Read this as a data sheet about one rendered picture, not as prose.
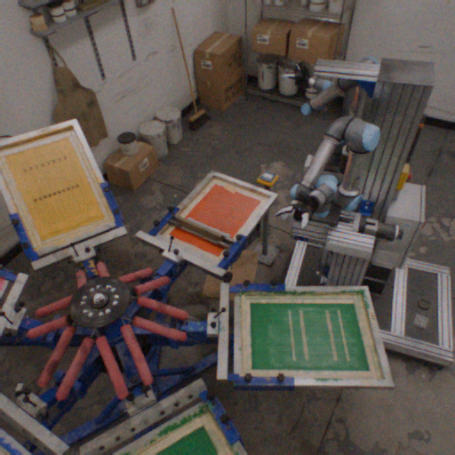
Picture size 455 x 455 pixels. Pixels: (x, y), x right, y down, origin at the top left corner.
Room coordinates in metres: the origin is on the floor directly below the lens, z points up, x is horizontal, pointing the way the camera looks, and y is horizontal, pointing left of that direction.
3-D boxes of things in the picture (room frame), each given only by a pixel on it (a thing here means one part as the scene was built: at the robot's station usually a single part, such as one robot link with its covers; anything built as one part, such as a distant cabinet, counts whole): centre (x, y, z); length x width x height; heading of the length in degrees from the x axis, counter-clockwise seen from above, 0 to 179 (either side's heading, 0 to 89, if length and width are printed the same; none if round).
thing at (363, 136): (1.61, -0.68, 1.63); 0.15 x 0.12 x 0.55; 44
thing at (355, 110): (2.26, -0.87, 1.63); 0.15 x 0.12 x 0.55; 132
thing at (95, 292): (1.11, 0.66, 0.67); 0.39 x 0.39 x 1.35
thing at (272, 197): (1.98, 0.07, 0.97); 0.79 x 0.58 x 0.04; 146
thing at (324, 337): (1.05, -0.25, 1.05); 1.08 x 0.61 x 0.23; 86
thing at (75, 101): (3.53, 1.39, 1.06); 0.53 x 0.07 x 1.05; 146
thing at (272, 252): (2.39, -0.34, 0.48); 0.22 x 0.22 x 0.96; 56
